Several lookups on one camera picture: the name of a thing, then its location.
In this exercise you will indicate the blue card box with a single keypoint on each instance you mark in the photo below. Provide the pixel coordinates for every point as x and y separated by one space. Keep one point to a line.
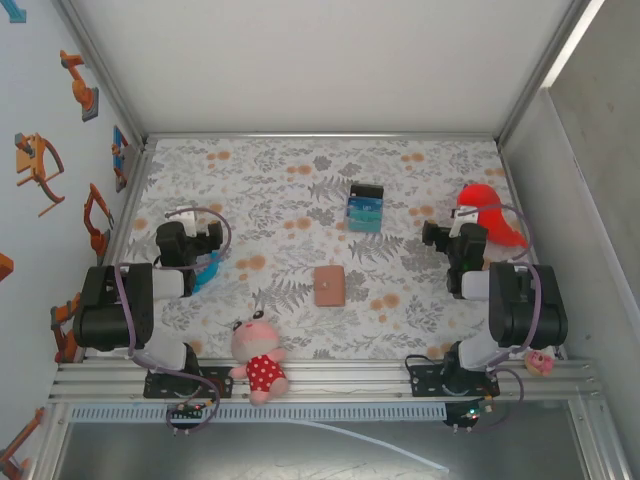
366 191

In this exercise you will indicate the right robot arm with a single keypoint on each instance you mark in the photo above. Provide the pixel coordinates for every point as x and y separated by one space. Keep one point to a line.
525 305

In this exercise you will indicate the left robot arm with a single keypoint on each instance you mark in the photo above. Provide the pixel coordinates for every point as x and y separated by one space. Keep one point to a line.
112 310

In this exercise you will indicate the blue card with white print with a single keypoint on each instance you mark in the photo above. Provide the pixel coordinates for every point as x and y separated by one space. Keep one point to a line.
365 204

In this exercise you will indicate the blue alarm clock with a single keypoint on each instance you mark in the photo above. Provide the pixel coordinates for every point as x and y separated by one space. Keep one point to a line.
207 278

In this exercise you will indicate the red plastic toy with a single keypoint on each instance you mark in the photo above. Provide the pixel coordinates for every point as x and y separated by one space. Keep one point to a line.
487 205

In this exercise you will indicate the floral table cloth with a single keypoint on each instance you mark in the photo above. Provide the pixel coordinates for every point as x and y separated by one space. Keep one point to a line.
280 190

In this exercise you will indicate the small pink bear toy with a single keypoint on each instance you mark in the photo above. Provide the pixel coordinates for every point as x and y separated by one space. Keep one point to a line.
540 362

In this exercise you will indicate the pink plush pig dotted dress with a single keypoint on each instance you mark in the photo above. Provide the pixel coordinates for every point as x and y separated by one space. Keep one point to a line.
260 372

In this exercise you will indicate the round black circuit board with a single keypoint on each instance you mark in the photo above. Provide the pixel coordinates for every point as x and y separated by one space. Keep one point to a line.
186 414
467 415

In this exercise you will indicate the white plastic tube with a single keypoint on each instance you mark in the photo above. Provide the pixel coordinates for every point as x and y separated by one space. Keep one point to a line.
375 442

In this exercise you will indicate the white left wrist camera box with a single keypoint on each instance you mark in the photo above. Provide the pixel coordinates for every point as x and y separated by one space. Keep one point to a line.
189 218

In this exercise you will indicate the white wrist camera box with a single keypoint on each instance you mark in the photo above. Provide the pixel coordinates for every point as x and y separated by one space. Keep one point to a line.
462 216
189 218

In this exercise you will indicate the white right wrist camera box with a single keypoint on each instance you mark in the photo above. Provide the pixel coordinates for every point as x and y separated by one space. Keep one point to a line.
462 216

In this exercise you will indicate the aluminium frame rail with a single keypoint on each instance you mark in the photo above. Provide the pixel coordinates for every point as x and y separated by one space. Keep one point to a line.
131 200
320 136

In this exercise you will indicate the blue orange gantry wall sticker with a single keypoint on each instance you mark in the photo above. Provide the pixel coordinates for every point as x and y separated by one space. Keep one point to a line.
120 155

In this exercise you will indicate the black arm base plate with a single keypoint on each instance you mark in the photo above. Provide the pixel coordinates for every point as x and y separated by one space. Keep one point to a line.
425 382
220 385

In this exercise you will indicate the orange claw crane wall sticker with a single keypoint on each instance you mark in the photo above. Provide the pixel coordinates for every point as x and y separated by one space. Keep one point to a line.
35 165

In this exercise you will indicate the wide aluminium base rail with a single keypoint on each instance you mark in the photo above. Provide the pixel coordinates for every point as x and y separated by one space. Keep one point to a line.
350 375

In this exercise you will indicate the orange block wall sticker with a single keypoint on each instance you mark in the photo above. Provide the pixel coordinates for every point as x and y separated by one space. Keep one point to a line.
5 267

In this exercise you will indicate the aluminium frame post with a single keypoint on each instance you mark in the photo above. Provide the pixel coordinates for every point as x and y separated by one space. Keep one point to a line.
547 65
101 65

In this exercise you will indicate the blue machine wall sticker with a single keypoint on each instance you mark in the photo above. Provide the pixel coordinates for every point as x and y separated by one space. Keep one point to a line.
15 11

